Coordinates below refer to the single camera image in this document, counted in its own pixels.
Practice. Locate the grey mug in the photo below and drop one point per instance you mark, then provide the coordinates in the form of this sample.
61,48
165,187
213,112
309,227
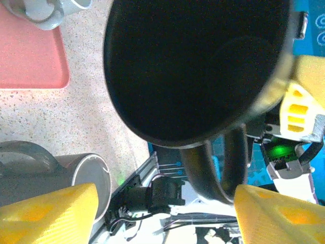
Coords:
38,175

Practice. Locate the blue-grey mug white inside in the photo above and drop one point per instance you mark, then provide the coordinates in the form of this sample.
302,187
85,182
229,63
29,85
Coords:
43,15

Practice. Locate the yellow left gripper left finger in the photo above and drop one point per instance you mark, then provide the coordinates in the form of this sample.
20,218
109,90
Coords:
45,221

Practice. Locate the black mug white inside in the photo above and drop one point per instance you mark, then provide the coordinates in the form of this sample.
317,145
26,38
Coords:
190,63

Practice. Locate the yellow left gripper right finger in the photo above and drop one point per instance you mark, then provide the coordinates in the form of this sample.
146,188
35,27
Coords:
279,221

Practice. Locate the red rectangular mat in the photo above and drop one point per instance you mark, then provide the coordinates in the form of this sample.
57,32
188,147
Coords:
28,58

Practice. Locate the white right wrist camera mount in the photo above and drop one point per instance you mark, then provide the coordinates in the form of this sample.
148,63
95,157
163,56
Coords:
292,183

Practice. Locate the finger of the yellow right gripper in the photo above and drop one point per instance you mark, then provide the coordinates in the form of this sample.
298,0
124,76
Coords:
312,73
284,122

